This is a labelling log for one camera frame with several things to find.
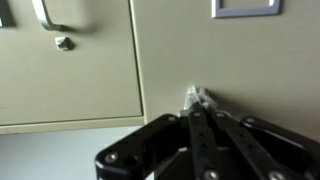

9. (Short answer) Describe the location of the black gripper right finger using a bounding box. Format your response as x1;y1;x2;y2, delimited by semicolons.
196;87;320;180

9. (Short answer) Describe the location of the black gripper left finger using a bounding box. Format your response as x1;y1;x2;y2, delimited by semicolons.
94;85;218;180

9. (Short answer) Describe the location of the beige drawer with label frame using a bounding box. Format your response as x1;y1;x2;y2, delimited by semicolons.
129;0;320;144

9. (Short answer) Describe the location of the silver drawer thumb latch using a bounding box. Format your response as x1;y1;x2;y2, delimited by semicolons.
54;36;73;52

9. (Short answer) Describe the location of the beige metal filing cabinet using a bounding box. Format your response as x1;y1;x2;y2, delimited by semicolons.
0;115;148;136

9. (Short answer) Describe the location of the empty silver label frame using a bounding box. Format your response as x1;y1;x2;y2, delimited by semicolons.
211;0;282;19

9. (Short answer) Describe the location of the silver drawer handle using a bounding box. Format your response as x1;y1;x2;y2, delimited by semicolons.
31;0;68;33

